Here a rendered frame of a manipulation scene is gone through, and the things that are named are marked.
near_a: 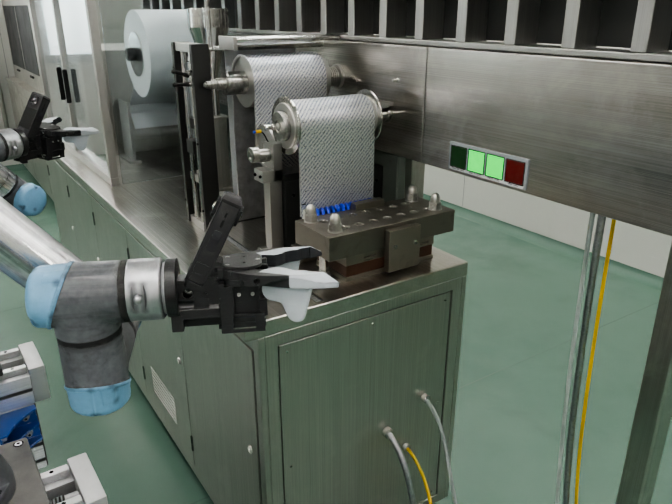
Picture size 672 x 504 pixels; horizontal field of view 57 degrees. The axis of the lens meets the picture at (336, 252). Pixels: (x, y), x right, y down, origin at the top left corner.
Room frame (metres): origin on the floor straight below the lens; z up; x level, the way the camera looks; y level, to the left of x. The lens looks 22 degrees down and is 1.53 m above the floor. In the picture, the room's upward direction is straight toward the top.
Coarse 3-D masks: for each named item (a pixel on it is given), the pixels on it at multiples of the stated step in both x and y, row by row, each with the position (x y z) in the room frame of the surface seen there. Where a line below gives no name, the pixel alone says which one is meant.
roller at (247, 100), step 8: (320, 56) 1.91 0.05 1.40; (240, 64) 1.81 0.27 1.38; (248, 64) 1.77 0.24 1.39; (328, 64) 1.89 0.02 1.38; (248, 72) 1.77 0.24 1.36; (328, 72) 1.88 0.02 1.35; (328, 80) 1.87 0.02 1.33; (328, 88) 1.88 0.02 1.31; (240, 96) 1.82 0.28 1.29; (248, 96) 1.78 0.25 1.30; (248, 104) 1.78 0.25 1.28
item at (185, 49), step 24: (192, 48) 1.74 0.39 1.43; (192, 72) 1.75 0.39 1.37; (192, 96) 1.78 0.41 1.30; (192, 120) 1.82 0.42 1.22; (192, 144) 1.79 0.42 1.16; (192, 168) 1.83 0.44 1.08; (216, 168) 1.77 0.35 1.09; (192, 192) 1.87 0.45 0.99; (216, 192) 1.76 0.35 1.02; (192, 216) 1.84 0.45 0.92
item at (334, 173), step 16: (336, 144) 1.60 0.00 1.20; (352, 144) 1.63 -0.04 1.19; (368, 144) 1.66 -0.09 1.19; (304, 160) 1.54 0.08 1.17; (320, 160) 1.57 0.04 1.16; (336, 160) 1.60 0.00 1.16; (352, 160) 1.63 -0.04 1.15; (368, 160) 1.66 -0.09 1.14; (304, 176) 1.54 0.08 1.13; (320, 176) 1.57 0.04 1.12; (336, 176) 1.60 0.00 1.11; (352, 176) 1.63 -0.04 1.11; (368, 176) 1.66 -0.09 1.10; (304, 192) 1.54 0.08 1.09; (320, 192) 1.57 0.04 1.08; (336, 192) 1.60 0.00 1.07; (352, 192) 1.63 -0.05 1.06; (368, 192) 1.66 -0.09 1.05; (304, 208) 1.54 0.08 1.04
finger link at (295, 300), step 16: (272, 272) 0.65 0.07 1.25; (288, 272) 0.65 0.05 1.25; (304, 272) 0.65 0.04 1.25; (320, 272) 0.64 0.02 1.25; (272, 288) 0.65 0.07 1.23; (288, 288) 0.64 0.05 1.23; (304, 288) 0.63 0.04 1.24; (320, 288) 0.63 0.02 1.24; (288, 304) 0.64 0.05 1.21; (304, 304) 0.63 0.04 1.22
